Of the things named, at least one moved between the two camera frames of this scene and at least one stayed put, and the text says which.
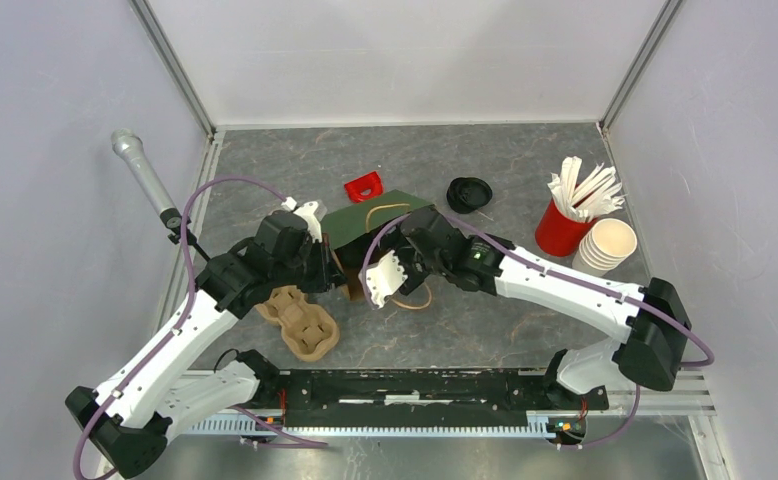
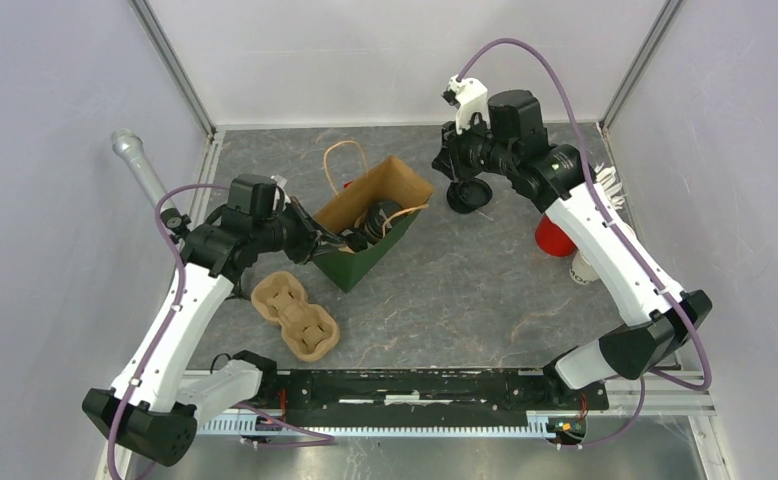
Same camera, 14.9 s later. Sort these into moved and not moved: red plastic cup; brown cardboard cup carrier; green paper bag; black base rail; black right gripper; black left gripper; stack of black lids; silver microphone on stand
Moved: black right gripper; green paper bag; black left gripper
Not moved: black base rail; silver microphone on stand; red plastic cup; stack of black lids; brown cardboard cup carrier
